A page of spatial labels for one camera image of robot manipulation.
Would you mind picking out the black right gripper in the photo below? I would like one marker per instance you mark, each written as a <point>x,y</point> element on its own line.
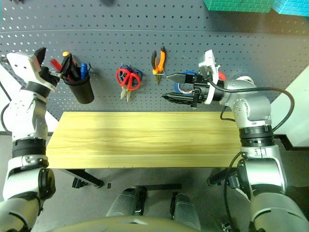
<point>200,90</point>

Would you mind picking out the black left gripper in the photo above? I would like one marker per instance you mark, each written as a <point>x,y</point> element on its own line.
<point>47,75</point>

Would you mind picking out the blue tape roll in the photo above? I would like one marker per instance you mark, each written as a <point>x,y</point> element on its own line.
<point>178,87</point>

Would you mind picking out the orange black needle-nose pliers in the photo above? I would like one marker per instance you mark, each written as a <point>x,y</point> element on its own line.
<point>159,68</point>

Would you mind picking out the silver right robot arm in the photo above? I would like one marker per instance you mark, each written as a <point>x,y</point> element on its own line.
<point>253,108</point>

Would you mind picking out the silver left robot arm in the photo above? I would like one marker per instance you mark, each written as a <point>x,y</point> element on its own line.
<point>26,120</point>

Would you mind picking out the red tape roll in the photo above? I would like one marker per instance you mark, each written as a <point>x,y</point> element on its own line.
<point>222,76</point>

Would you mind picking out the white tape roll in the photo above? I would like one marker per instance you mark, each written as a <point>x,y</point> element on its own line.
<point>246,78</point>

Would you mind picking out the grey-blue metal pegboard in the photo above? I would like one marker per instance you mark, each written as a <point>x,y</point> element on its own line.
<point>144,29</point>

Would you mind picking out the blue marker pen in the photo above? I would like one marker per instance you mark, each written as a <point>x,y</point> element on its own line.
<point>83,70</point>

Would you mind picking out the black cup holder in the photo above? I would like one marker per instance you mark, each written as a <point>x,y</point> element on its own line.
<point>80,93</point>

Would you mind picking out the black table leg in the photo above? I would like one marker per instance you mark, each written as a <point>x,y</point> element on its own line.
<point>84,177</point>
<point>219,177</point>

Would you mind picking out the green brick-pattern box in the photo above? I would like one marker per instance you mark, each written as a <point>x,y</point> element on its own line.
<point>236,4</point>

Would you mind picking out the grey rounded robot thigh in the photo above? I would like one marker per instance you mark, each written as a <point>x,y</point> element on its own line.
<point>125,200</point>
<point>184,210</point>

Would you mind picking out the teal brick-pattern box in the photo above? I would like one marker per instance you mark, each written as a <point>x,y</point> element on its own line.
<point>292,7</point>

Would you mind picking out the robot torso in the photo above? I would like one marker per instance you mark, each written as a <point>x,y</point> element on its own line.
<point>108,224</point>

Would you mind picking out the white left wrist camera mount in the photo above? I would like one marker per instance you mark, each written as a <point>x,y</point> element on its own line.
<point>21,65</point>

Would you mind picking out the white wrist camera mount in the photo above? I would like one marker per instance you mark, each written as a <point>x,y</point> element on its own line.
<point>21,65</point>
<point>210,60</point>

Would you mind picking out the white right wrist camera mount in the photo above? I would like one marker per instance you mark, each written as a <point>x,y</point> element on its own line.
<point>210,60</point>

